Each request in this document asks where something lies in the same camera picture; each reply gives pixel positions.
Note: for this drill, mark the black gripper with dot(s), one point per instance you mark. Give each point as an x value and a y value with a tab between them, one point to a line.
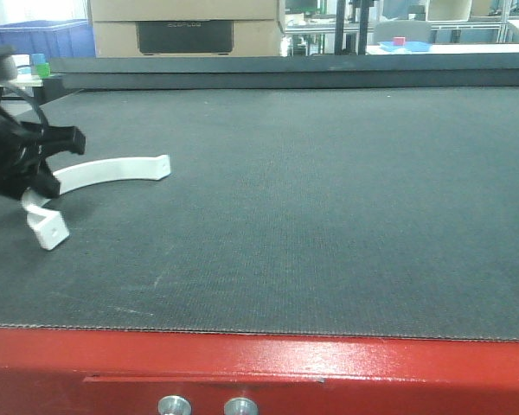
24	146

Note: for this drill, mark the white half-ring pipe clamp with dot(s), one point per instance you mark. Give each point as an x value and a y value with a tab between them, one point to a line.
48	225

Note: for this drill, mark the grey side table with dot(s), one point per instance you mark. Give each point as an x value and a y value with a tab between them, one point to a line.
27	83

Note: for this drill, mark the green small block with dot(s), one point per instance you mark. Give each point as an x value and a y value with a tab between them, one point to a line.
43	70

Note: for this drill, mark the white paper cup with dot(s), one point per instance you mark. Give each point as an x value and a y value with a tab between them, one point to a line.
23	66

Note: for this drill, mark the blue small cup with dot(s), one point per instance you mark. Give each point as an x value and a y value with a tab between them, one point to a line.
38	59

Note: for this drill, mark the blue plastic crate background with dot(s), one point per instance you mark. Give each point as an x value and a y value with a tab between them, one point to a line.
66	39

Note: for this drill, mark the large cardboard box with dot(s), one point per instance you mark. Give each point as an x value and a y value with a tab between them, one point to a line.
187	28

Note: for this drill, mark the left silver knob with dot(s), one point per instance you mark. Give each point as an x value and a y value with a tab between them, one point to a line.
174	405

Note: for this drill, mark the silver knob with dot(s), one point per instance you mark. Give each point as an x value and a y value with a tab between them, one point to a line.
174	405
240	406

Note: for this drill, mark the right silver knob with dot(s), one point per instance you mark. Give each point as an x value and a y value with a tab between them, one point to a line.
240	406

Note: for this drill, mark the dark grey table mat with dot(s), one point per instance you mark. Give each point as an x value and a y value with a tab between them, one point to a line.
388	212

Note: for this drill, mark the blue tray with red cube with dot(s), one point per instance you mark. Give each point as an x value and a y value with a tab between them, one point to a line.
402	43

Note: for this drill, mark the red metal table frame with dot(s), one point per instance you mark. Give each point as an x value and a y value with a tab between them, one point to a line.
45	371

